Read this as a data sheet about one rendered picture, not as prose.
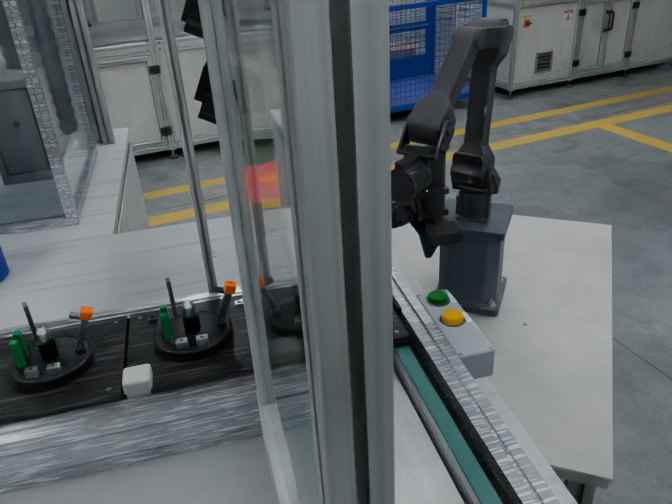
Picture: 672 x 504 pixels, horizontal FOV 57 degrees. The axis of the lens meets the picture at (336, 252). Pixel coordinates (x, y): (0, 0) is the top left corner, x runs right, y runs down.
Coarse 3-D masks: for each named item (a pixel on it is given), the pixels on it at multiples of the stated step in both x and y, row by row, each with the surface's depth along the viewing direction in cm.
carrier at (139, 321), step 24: (168, 288) 112; (144, 312) 121; (168, 312) 120; (192, 312) 109; (216, 312) 116; (240, 312) 119; (144, 336) 114; (168, 336) 109; (192, 336) 109; (216, 336) 109; (240, 336) 112; (144, 360) 107; (168, 360) 107; (192, 360) 106; (216, 360) 106; (240, 360) 106; (144, 384) 100; (168, 384) 101; (192, 384) 102
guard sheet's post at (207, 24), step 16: (208, 0) 69; (208, 16) 69; (208, 32) 70; (208, 48) 71; (208, 64) 72; (224, 112) 75; (224, 128) 76; (224, 144) 77; (224, 160) 78; (224, 176) 81; (240, 224) 82; (240, 240) 83; (240, 256) 84; (240, 272) 85; (256, 336) 91; (256, 352) 92; (256, 368) 94; (256, 384) 96
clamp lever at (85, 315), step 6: (84, 306) 105; (72, 312) 105; (84, 312) 104; (90, 312) 104; (72, 318) 104; (78, 318) 104; (84, 318) 104; (90, 318) 104; (84, 324) 105; (84, 330) 106; (78, 336) 106; (84, 336) 106; (78, 342) 106; (84, 342) 107
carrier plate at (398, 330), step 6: (396, 318) 114; (396, 324) 113; (402, 324) 113; (396, 330) 111; (402, 330) 111; (396, 336) 110; (402, 336) 109; (408, 336) 109; (396, 342) 109; (402, 342) 110; (408, 342) 110
